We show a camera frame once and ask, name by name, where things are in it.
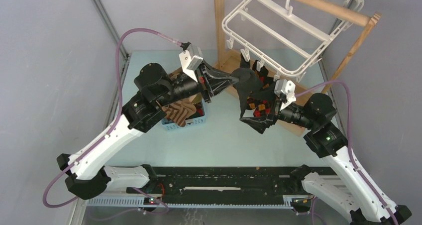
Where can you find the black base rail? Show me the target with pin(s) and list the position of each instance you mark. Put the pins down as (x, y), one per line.
(227, 186)

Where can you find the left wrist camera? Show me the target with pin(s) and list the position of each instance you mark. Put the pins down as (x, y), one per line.
(190, 60)

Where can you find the light blue perforated basket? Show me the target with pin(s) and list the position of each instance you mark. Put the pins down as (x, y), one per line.
(198, 117)

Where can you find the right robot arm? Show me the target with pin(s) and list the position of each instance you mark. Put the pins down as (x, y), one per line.
(364, 203)

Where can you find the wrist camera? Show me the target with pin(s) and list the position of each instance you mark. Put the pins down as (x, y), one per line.
(285, 91)
(190, 60)

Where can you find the red black argyle sock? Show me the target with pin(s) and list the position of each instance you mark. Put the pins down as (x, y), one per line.
(259, 107)

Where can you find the white plastic clip hanger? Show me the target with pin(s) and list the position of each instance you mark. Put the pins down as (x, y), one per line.
(289, 36)

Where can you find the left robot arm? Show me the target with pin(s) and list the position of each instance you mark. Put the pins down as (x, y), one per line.
(89, 175)

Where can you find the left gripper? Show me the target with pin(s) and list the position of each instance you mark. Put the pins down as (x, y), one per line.
(212, 81)

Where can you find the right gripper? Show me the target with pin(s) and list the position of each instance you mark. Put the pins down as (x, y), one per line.
(260, 123)

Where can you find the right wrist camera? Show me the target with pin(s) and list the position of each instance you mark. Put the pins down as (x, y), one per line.
(285, 91)

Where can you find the pile of socks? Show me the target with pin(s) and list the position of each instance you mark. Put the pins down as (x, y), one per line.
(180, 110)

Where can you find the wooden hanger stand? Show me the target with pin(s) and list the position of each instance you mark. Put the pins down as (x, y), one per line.
(230, 62)

